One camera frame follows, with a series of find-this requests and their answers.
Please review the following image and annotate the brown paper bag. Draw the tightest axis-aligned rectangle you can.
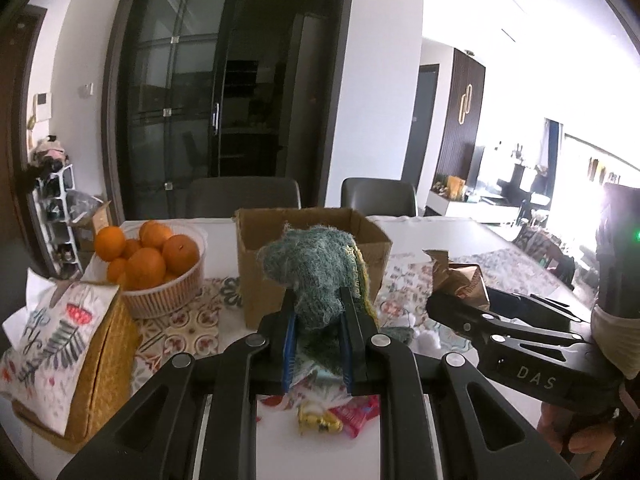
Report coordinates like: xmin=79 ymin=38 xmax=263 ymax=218
xmin=424 ymin=250 xmax=490 ymax=311

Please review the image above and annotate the yellow minion toy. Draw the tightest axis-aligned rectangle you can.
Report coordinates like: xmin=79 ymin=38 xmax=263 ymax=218
xmin=297 ymin=401 xmax=343 ymax=434

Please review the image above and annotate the red snack packet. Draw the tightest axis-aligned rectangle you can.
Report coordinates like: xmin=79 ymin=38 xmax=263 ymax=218
xmin=329 ymin=396 xmax=380 ymax=439

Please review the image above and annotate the green knitted cloth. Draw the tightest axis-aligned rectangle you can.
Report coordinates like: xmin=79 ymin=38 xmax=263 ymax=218
xmin=262 ymin=226 xmax=376 ymax=374

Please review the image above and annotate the person's right hand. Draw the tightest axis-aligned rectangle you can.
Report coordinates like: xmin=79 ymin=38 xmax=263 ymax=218
xmin=537 ymin=402 xmax=616 ymax=471

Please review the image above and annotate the white cotton fluff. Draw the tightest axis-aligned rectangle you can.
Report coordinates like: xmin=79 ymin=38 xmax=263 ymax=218
xmin=399 ymin=312 xmax=446 ymax=358

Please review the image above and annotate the patterned tile table mat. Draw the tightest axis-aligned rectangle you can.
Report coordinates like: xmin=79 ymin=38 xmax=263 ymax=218
xmin=131 ymin=248 xmax=561 ymax=391

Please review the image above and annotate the white plastic fruit basket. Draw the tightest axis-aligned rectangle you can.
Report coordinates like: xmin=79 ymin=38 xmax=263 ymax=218
xmin=85 ymin=220 xmax=206 ymax=318

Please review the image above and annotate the woven tissue box floral cover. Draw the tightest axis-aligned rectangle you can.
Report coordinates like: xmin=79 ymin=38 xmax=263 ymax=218
xmin=1 ymin=281 xmax=140 ymax=453

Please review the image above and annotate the orange front large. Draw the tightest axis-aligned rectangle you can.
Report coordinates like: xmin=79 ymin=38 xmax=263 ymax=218
xmin=125 ymin=247 xmax=166 ymax=290

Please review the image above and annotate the orange right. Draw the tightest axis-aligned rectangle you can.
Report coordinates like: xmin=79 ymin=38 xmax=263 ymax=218
xmin=162 ymin=234 xmax=200 ymax=276

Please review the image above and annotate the orange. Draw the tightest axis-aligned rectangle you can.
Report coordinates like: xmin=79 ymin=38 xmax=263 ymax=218
xmin=93 ymin=226 xmax=127 ymax=262
xmin=162 ymin=234 xmax=200 ymax=276

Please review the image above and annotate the dark grey chair right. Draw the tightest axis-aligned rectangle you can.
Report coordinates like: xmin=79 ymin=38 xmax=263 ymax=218
xmin=341 ymin=178 xmax=418 ymax=217

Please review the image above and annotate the dark grey chair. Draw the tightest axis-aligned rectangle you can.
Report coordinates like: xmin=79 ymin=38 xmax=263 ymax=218
xmin=341 ymin=178 xmax=418 ymax=217
xmin=186 ymin=177 xmax=302 ymax=219

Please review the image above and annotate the orange left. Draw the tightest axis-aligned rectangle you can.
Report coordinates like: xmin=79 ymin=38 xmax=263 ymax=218
xmin=93 ymin=226 xmax=127 ymax=262

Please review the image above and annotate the brown cardboard box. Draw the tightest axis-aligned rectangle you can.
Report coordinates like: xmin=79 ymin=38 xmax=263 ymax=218
xmin=235 ymin=207 xmax=393 ymax=328

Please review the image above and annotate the cardboard box on floor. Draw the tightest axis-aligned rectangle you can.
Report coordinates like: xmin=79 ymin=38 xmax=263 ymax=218
xmin=70 ymin=202 xmax=112 ymax=252

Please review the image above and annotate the dark grey chair left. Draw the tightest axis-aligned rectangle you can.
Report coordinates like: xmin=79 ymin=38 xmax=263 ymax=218
xmin=186 ymin=177 xmax=302 ymax=219

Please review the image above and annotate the white shoe rack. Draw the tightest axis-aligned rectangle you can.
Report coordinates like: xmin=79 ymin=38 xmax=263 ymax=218
xmin=35 ymin=159 xmax=84 ymax=280

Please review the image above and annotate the dark glass sliding door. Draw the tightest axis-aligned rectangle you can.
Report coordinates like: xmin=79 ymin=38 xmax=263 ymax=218
xmin=102 ymin=0 xmax=352 ymax=220

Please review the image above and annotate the white intercom panel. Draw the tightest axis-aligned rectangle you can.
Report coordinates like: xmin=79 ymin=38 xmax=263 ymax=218
xmin=32 ymin=92 xmax=52 ymax=122

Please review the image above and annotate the dark wood wall panel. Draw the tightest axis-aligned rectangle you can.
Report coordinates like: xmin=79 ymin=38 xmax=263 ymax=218
xmin=433 ymin=49 xmax=486 ymax=188

